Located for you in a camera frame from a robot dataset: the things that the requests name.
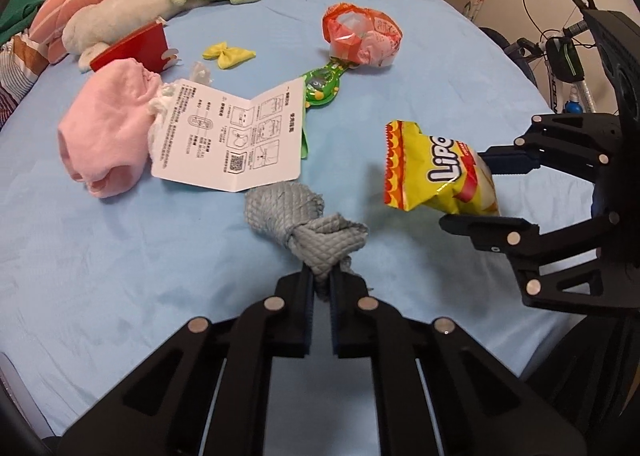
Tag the bicycle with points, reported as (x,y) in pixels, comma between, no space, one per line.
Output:
(562,60)

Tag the orange plastic bag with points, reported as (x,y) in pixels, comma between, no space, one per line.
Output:
(362,33)

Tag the white plush toy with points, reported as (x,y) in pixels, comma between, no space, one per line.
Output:
(115,10)

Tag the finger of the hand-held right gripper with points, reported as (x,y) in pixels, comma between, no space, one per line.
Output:
(480,231)
(505,160)

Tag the yellow bow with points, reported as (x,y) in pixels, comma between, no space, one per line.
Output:
(227,55)

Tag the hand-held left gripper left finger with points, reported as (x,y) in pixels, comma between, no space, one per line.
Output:
(301,317)

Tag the yellow snack packet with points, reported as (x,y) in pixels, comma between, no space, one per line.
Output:
(425,170)

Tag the white folded leaflet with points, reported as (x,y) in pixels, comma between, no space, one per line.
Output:
(225,135)

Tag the red paper box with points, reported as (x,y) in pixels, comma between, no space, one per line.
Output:
(135,45)

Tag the pile of folded clothes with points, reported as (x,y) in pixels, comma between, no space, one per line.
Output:
(20,5)

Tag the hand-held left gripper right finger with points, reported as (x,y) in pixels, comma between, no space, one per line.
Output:
(342,318)

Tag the clear plastic wrapper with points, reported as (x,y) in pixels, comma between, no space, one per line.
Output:
(200,71)

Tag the green toy package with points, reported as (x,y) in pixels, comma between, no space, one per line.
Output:
(322,83)

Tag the light blue bed sheet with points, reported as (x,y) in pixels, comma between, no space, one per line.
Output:
(150,261)

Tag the pink cloth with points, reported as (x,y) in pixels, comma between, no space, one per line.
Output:
(105,135)

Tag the striped cloth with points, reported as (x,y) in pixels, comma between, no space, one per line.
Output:
(17,70)

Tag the grey knotted cloth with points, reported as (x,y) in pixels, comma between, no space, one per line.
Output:
(280,211)

